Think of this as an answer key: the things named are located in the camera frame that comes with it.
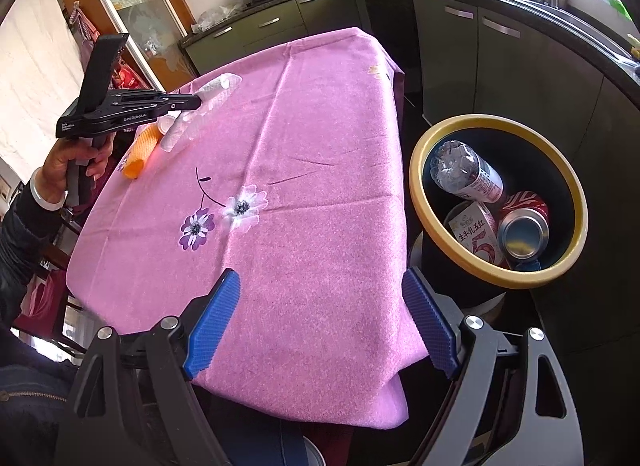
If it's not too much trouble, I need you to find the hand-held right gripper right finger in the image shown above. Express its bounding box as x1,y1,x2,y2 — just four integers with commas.
401,267,586,466

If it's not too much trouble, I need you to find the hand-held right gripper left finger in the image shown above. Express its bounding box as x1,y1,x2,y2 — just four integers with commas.
52,268,242,466

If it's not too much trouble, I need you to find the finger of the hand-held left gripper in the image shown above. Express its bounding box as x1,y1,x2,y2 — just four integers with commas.
117,90,202,115

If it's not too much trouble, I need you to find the clear plastic bag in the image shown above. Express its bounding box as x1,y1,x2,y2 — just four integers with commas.
160,106,206,153

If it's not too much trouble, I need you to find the clear plastic wrapper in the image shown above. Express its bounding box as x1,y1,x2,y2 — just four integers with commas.
170,73,241,106

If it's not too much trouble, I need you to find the orange foam net sleeve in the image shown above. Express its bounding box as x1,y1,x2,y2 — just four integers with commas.
122,123,163,181

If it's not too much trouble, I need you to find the red white milk carton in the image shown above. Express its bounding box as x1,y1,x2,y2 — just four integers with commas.
445,201,508,269

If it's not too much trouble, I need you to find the aluminium drink can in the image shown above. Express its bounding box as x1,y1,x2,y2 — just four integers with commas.
497,208,550,261

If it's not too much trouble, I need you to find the yellow-rimmed black bin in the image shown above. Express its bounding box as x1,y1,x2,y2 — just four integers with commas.
409,114,588,327

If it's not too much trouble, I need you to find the clear plastic bottle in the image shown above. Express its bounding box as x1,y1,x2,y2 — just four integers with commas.
430,140,505,203

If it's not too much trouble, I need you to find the red white crushed can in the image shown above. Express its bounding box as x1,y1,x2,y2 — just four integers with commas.
500,190,550,219

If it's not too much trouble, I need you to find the person's left forearm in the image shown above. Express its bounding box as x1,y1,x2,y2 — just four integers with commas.
0,186,71,327

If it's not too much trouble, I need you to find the person's left hand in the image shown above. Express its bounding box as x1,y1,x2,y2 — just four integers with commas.
40,137,114,193

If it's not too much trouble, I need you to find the checkered hanging cloth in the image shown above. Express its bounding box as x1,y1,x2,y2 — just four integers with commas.
67,0,103,54

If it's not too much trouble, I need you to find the glass door cabinet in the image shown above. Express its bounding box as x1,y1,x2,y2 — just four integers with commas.
75,0,198,111

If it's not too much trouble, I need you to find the pile of clear plastic bags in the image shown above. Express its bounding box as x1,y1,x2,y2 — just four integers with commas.
192,3,246,35

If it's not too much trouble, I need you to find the green kitchen cabinet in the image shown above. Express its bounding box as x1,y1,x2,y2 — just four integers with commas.
180,0,361,89

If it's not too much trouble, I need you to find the pink floral tablecloth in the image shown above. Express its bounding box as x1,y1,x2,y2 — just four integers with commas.
65,26,436,431

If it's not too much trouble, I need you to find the person's jeans leg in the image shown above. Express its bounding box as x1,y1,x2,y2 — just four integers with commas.
0,326,76,466

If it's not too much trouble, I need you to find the dark kitchen counter cabinet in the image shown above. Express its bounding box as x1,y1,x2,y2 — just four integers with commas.
350,0,640,466

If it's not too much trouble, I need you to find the white bracelet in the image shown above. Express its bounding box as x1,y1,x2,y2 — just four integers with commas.
30,177,67,209

